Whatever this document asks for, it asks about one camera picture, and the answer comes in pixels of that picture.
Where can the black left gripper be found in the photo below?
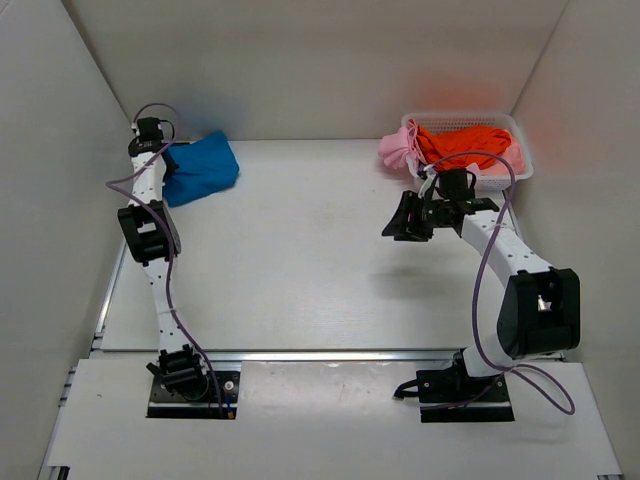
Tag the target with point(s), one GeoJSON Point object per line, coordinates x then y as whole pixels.
{"type": "Point", "coordinates": [172, 168]}

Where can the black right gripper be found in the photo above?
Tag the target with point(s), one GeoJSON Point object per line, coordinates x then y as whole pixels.
{"type": "Point", "coordinates": [403, 226]}

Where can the blue t shirt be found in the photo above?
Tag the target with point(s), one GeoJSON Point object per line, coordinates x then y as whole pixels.
{"type": "Point", "coordinates": [206, 166]}

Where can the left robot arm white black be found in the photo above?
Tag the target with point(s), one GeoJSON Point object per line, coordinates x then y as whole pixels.
{"type": "Point", "coordinates": [154, 244]}

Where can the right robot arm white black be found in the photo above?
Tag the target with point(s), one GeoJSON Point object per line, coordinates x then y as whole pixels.
{"type": "Point", "coordinates": [540, 310]}

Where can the orange t shirt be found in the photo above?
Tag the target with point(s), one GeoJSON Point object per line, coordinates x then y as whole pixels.
{"type": "Point", "coordinates": [435, 147]}

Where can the light pink t shirt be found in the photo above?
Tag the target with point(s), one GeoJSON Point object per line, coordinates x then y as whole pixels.
{"type": "Point", "coordinates": [512, 162]}

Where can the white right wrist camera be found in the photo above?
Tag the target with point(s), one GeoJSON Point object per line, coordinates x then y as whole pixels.
{"type": "Point", "coordinates": [427, 174]}

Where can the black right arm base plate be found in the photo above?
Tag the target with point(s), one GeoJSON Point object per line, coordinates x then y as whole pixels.
{"type": "Point", "coordinates": [450, 395]}

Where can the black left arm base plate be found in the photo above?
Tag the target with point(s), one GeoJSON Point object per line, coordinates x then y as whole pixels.
{"type": "Point", "coordinates": [188, 397]}

